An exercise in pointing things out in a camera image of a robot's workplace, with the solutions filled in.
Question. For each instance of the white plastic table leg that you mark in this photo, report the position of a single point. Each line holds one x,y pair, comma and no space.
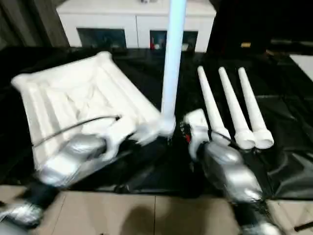
233,105
210,102
254,107
172,73

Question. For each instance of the white plastic table top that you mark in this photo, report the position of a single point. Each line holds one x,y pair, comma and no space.
73,98

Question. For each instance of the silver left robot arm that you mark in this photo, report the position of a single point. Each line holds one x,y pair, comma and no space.
63,164

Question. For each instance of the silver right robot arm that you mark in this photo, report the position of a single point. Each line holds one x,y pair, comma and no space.
230,169

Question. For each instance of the black work mat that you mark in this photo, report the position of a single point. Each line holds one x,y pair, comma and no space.
159,171

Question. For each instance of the small yellow-brown block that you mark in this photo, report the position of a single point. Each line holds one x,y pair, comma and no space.
246,45

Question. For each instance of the white flat board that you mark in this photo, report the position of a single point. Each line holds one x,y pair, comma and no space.
303,66

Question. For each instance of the small grey object on cabinet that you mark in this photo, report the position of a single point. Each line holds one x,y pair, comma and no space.
144,1

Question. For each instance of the white cabinet with glass doors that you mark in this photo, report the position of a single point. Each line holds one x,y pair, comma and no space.
102,17

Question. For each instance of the grey curtain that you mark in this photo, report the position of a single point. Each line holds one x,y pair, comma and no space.
27,19

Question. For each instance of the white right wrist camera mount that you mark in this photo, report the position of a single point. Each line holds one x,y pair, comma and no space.
199,127

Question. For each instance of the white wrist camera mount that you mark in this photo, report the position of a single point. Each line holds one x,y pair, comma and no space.
199,127
119,139

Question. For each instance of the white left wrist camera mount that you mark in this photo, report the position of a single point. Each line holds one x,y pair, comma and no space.
119,139

